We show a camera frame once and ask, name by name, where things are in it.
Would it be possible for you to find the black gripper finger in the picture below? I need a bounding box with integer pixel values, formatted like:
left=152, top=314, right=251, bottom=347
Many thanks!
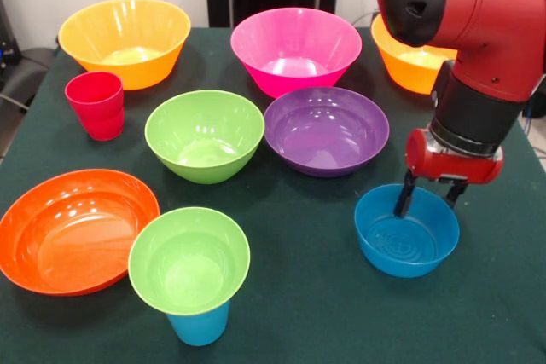
left=392, top=170, right=417, bottom=218
left=443, top=178, right=470, bottom=211

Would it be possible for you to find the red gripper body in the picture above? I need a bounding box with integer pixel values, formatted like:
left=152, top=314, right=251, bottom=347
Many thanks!
left=404, top=128, right=505, bottom=186

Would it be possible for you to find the blue bowl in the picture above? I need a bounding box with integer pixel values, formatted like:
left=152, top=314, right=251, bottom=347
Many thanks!
left=353, top=183, right=461, bottom=279

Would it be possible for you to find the large green bowl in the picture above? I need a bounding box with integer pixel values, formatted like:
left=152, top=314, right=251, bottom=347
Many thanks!
left=144, top=90, right=266, bottom=185

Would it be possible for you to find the small green bowl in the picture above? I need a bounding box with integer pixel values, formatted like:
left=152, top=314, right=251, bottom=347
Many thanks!
left=127, top=206, right=252, bottom=316

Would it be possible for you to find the blue cup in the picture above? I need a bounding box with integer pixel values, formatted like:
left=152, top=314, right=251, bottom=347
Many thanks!
left=166, top=300, right=231, bottom=347

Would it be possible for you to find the yellow-orange large bowl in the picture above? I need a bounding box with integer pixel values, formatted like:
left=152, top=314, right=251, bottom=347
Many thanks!
left=57, top=0, right=192, bottom=91
left=370, top=14, right=458, bottom=95

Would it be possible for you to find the purple bowl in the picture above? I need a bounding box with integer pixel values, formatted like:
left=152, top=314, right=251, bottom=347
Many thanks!
left=264, top=86, right=391, bottom=178

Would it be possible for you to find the dark green tablecloth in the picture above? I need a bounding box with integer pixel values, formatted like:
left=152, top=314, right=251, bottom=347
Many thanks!
left=0, top=26, right=546, bottom=364

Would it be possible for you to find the pink large bowl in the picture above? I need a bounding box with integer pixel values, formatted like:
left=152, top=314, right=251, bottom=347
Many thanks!
left=229, top=7, right=363, bottom=100

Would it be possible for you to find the red cup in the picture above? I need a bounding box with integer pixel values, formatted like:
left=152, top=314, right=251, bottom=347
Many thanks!
left=64, top=71, right=125, bottom=142

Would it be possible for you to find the orange shallow bowl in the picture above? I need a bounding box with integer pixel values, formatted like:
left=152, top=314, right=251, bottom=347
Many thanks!
left=0, top=168, right=161, bottom=297

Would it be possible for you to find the grey office chair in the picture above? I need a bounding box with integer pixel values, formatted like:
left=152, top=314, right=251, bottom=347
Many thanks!
left=0, top=47, right=59, bottom=110

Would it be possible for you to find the black computer equipment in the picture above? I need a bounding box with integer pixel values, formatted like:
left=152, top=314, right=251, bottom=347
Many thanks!
left=0, top=0, right=21, bottom=69

